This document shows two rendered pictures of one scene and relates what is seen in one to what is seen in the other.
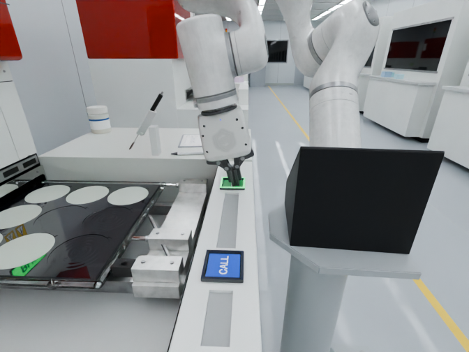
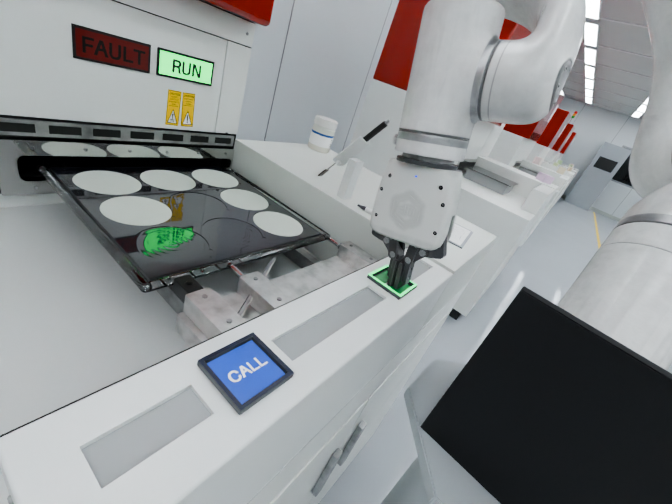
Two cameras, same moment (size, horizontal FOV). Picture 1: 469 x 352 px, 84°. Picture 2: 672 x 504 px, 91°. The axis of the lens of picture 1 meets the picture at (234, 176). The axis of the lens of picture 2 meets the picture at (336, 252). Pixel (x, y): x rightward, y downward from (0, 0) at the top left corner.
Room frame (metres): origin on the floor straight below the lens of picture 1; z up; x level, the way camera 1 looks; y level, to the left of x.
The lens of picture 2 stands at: (0.13, -0.10, 1.19)
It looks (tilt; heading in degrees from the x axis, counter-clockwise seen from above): 27 degrees down; 26
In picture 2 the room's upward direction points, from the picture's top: 21 degrees clockwise
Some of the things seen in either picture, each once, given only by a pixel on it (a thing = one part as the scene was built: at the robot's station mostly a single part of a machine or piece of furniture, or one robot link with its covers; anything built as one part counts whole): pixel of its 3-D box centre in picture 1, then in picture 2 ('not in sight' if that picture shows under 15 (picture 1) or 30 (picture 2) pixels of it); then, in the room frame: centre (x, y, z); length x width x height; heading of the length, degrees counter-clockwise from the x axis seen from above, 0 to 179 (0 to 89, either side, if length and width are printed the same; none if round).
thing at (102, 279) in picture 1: (140, 220); (259, 255); (0.49, 0.21, 0.90); 0.38 x 0.01 x 0.01; 177
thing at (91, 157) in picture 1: (163, 160); (357, 212); (0.87, 0.25, 0.89); 0.62 x 0.35 x 0.14; 87
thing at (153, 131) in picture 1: (148, 132); (347, 165); (0.73, 0.25, 1.03); 0.06 x 0.04 x 0.13; 87
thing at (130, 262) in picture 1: (124, 266); (188, 288); (0.35, 0.19, 0.90); 0.04 x 0.02 x 0.03; 87
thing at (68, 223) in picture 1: (61, 218); (198, 205); (0.49, 0.39, 0.90); 0.34 x 0.34 x 0.01; 87
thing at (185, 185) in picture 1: (193, 185); (358, 257); (0.67, 0.12, 0.89); 0.08 x 0.03 x 0.03; 87
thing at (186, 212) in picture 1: (181, 228); (297, 295); (0.50, 0.12, 0.87); 0.36 x 0.08 x 0.03; 177
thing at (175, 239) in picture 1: (170, 239); (265, 296); (0.42, 0.13, 0.89); 0.08 x 0.03 x 0.03; 87
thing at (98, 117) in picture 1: (99, 119); (322, 134); (0.99, 0.51, 1.01); 0.07 x 0.07 x 0.10
